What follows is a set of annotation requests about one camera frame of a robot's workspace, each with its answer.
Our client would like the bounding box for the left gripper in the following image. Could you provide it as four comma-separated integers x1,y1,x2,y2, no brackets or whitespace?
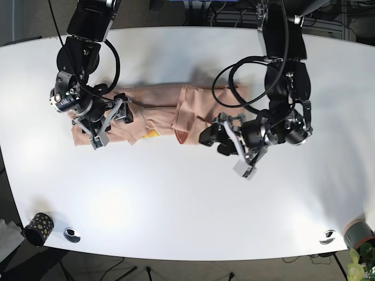
199,114,268,180

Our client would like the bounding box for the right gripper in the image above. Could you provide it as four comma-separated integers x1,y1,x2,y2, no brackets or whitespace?
73,97,134,150

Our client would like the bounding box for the salmon pink T-shirt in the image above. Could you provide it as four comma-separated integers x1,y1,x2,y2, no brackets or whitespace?
71,82,250,147

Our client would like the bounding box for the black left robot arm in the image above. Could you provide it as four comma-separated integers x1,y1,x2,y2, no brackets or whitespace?
199,1,313,180

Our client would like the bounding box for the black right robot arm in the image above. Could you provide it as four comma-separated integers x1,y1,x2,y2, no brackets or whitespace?
49,1,134,149

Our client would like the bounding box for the left silver table grommet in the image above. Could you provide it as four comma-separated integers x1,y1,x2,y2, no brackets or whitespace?
63,228,81,243

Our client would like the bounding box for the silver table grommet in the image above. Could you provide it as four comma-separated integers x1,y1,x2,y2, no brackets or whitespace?
319,229,337,245
63,228,81,243

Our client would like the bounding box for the black dotted cup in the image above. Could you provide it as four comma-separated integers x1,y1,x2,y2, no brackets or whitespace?
23,213,54,247

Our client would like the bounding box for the right silver table grommet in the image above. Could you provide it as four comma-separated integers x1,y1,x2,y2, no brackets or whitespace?
319,229,337,245

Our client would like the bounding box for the grey plant pot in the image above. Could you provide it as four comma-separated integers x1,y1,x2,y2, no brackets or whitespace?
343,219,374,250

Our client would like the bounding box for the green potted plant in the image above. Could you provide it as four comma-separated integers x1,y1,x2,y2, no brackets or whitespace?
347,242,374,281

